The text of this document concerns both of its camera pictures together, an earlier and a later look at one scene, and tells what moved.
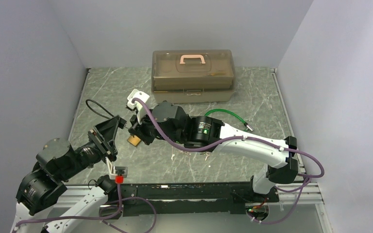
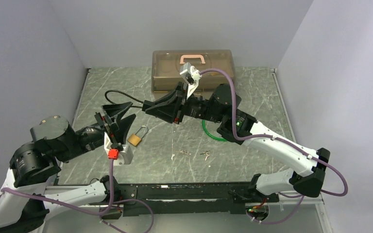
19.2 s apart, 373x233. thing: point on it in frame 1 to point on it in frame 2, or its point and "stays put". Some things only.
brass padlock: (133, 140) stays put
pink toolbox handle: (192, 56) stays put
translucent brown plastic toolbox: (188, 76) stays put
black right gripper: (140, 129) to (171, 107)
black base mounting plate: (194, 199) stays put
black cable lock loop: (93, 100) to (110, 102)
